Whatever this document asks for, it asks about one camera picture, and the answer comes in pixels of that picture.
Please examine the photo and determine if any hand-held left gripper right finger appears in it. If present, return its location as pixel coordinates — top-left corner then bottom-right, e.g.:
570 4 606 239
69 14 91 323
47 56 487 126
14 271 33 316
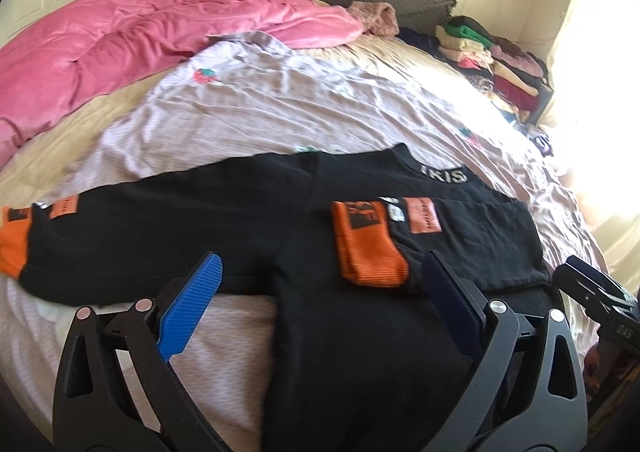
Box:
421 249 588 452

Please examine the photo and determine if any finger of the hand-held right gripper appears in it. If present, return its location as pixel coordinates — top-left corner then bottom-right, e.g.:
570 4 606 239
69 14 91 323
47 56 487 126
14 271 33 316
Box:
552 256 633 313

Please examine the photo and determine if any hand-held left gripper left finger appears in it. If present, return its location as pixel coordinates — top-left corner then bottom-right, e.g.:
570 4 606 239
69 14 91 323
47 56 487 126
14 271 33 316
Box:
52 252 241 452

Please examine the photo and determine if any black sweater with orange cuffs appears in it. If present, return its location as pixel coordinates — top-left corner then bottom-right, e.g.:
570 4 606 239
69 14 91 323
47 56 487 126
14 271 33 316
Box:
0 143 568 452

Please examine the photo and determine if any pile of folded clothes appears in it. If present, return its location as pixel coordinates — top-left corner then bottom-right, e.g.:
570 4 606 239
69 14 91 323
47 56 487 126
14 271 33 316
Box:
400 16 556 153

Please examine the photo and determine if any orange patterned cloth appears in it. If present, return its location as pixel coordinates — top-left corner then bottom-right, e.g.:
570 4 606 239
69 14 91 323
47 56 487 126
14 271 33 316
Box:
582 346 640 415

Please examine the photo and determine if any beige bed sheet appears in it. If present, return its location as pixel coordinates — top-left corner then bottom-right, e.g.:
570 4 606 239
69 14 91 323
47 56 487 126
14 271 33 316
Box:
0 34 616 293

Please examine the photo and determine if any light curtain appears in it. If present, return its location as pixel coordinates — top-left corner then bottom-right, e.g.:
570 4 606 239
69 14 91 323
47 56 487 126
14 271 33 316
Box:
550 0 640 253

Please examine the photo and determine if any pink quilt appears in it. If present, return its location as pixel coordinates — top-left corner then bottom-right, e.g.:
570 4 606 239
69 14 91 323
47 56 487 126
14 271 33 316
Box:
0 0 363 167

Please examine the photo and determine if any pinkish brown knit garment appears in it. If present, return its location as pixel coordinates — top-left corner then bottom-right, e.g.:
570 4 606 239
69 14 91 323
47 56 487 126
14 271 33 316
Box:
347 0 399 37

